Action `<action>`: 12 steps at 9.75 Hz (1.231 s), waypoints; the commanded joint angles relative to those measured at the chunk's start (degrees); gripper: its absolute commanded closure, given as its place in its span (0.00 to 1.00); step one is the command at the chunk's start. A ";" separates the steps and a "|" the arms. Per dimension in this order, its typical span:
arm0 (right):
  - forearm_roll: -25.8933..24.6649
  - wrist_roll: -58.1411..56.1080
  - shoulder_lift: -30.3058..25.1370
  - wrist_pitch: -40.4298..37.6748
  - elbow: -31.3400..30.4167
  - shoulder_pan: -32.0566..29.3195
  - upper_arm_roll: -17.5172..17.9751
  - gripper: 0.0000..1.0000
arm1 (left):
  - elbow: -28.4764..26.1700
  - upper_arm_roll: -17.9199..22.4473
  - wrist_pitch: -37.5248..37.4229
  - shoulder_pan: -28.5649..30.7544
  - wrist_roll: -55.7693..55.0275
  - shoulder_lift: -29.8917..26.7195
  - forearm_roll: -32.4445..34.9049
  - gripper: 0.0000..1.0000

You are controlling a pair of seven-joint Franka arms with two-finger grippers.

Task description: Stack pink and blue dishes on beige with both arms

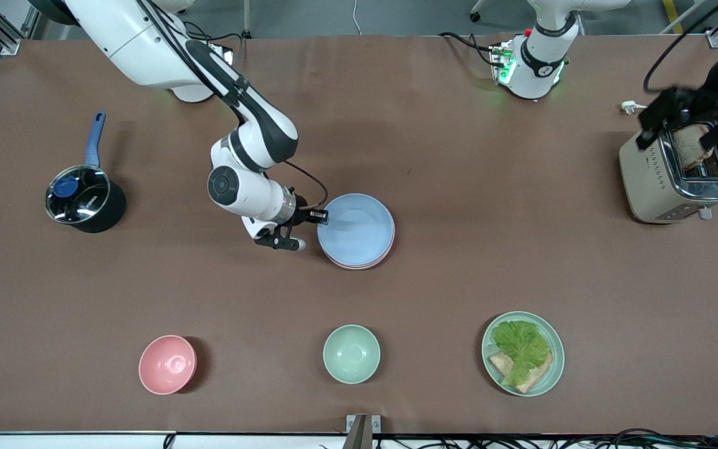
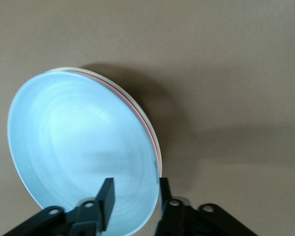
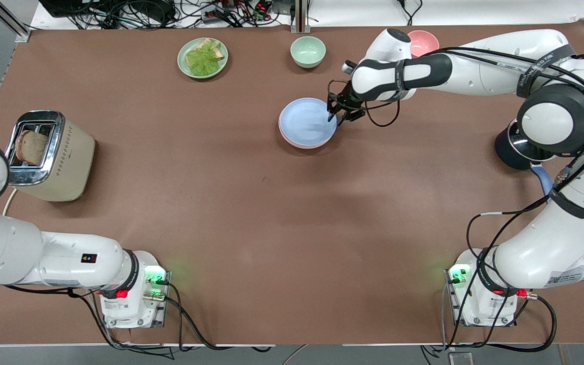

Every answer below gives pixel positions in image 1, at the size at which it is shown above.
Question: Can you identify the light blue plate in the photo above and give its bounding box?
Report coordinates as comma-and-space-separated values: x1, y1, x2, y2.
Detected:
317, 193, 395, 268

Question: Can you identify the pink plate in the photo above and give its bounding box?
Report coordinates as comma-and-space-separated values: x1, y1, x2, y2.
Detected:
325, 215, 396, 271

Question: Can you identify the toast slice in toaster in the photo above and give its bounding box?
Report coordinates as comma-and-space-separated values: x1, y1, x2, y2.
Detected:
673, 123, 718, 170

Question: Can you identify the silver beige toaster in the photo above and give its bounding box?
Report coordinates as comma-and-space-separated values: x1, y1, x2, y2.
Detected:
618, 125, 718, 225

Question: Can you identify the mint green bowl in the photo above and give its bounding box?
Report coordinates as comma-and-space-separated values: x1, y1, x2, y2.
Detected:
323, 324, 381, 385

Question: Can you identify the pink bowl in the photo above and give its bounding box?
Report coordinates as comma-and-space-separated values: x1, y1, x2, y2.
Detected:
138, 335, 198, 396

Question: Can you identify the glass lid with blue knob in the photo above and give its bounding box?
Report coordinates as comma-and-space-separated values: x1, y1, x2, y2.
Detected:
45, 165, 112, 224

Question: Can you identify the green lettuce leaf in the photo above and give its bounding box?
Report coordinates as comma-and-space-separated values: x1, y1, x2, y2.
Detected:
491, 320, 552, 387

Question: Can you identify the mint green plate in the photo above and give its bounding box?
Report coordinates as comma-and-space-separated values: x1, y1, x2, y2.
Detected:
481, 311, 566, 398

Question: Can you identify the brown bread slice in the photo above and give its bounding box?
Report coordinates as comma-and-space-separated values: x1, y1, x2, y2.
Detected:
489, 351, 553, 395

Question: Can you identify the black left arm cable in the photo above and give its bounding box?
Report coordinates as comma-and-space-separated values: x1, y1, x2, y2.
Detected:
643, 0, 718, 94

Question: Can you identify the black base cable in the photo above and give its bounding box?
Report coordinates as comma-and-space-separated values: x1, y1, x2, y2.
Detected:
439, 31, 497, 66

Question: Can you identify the grey metal bracket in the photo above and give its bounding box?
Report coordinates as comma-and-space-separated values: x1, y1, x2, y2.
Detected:
345, 414, 382, 449

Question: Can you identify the black cable bundle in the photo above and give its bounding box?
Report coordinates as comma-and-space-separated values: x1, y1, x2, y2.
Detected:
371, 427, 718, 449

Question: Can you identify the white table edge rail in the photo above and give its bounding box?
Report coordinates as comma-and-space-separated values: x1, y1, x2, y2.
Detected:
0, 431, 176, 449

